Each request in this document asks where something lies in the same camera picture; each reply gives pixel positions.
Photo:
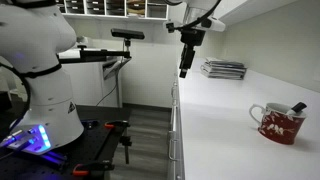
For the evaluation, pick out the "red floral mug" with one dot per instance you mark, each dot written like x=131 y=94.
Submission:
x=274 y=122

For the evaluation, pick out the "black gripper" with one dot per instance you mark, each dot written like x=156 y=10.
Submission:
x=190 y=38

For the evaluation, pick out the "wall shelf with trays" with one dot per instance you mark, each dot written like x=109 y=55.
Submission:
x=141 y=9

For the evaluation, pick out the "orange black clamp far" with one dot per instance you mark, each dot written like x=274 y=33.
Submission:
x=113 y=124

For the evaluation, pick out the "silver drawer handle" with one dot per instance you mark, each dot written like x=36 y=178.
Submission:
x=171 y=146

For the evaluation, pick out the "orange black clamp near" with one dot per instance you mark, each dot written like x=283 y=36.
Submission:
x=97 y=168

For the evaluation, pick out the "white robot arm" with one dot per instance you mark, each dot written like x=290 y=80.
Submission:
x=33 y=33

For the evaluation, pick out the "white cabinet front with drawers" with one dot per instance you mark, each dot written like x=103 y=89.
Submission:
x=175 y=168

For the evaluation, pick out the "orange black clamp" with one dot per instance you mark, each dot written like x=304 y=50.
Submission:
x=113 y=124
x=97 y=168

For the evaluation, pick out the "black perforated robot table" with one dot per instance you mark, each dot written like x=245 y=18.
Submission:
x=97 y=143

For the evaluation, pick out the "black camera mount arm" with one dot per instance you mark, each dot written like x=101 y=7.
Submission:
x=81 y=52

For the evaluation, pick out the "black stereo camera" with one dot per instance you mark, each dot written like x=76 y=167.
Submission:
x=127 y=34

